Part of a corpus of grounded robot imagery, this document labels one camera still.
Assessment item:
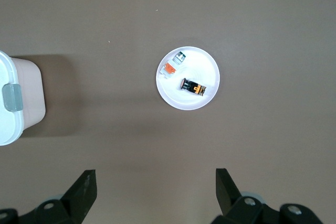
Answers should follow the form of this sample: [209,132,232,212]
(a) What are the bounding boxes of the brown table mat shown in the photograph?
[0,0,336,224]

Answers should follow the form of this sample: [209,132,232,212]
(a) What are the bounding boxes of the pale pink round plate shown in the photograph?
[155,46,221,111]

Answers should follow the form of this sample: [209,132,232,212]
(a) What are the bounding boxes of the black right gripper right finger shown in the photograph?
[211,168,324,224]

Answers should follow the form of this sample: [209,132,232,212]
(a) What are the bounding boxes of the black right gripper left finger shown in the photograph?
[0,169,98,224]

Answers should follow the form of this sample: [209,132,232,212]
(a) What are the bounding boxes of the orange black push button switch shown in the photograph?
[180,77,207,98]

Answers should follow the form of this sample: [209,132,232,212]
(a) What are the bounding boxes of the orange white connector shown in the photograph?
[159,50,186,79]

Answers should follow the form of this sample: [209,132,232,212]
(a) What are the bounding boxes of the white lidded storage box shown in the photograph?
[0,50,47,146]

